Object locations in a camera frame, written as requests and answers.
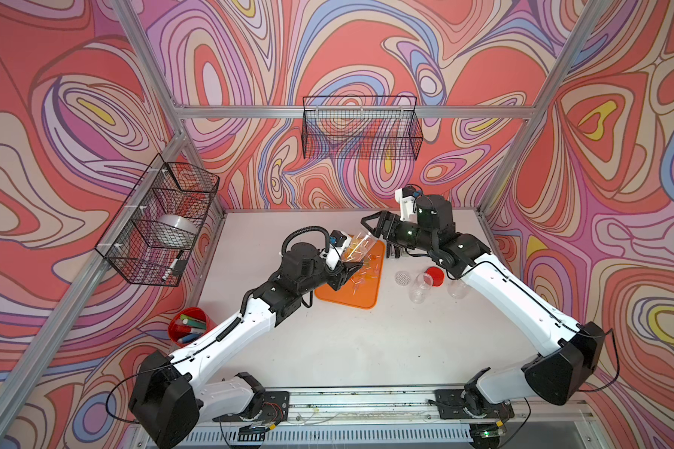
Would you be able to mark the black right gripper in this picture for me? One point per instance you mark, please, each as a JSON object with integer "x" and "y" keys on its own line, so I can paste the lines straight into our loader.
{"x": 384, "y": 217}

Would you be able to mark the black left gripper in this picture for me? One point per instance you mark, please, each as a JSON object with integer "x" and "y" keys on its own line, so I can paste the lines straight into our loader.
{"x": 340, "y": 278}

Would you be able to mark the patterned lid candy jar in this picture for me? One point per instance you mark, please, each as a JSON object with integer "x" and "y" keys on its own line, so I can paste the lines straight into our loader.
{"x": 359, "y": 247}

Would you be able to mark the white lid candy jar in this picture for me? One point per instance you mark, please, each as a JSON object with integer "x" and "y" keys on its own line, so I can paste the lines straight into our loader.
{"x": 421, "y": 288}

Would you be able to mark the red jar lid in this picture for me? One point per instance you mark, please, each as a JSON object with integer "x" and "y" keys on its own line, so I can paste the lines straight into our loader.
{"x": 437, "y": 275}

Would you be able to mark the red lid candy jar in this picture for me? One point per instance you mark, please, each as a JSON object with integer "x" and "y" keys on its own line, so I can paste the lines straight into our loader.
{"x": 458, "y": 289}

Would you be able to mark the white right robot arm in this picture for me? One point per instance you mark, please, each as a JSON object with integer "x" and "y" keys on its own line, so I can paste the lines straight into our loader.
{"x": 566, "y": 351}

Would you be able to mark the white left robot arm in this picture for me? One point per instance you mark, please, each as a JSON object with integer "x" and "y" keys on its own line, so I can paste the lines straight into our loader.
{"x": 173, "y": 393}

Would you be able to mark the lollipop candies on tray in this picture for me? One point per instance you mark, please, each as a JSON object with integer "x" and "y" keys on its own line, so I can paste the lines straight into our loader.
{"x": 368, "y": 274}

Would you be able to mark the orange tray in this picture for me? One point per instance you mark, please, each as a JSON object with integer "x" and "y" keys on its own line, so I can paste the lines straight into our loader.
{"x": 344, "y": 296}

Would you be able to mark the black stapler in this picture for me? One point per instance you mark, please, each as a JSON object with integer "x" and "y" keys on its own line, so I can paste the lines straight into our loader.
{"x": 391, "y": 251}

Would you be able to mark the red pen cup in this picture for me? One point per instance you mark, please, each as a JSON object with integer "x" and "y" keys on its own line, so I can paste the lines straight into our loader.
{"x": 189, "y": 325}

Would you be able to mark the black marker in basket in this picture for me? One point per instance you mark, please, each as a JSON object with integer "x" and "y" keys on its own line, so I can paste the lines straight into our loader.
{"x": 171, "y": 268}

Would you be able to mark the white bowl in basket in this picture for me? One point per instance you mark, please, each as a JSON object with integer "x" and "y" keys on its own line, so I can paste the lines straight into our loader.
{"x": 175, "y": 231}

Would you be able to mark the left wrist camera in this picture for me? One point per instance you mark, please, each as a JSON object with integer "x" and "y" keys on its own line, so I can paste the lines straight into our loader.
{"x": 338, "y": 243}

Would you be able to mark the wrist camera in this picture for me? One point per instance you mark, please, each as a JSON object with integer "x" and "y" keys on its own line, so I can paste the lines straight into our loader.
{"x": 406, "y": 198}
{"x": 338, "y": 243}

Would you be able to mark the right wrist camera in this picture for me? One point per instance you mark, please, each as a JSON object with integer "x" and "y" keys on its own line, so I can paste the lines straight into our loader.
{"x": 406, "y": 198}

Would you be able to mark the black wire basket back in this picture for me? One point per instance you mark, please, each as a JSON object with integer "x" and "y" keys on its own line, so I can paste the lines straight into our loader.
{"x": 361, "y": 127}

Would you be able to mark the black wire basket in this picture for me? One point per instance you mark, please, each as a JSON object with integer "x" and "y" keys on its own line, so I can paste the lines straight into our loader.
{"x": 361, "y": 127}
{"x": 129, "y": 245}

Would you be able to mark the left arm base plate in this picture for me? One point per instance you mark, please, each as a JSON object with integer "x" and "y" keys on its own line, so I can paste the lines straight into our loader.
{"x": 269, "y": 407}

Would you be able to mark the aluminium frame corner post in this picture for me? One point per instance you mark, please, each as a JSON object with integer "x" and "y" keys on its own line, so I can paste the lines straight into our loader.
{"x": 534, "y": 115}

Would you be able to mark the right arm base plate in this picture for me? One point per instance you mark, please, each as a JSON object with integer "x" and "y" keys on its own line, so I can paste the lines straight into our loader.
{"x": 458, "y": 404}

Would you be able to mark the black wire basket left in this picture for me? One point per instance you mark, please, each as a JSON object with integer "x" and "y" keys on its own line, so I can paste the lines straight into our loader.
{"x": 129, "y": 245}

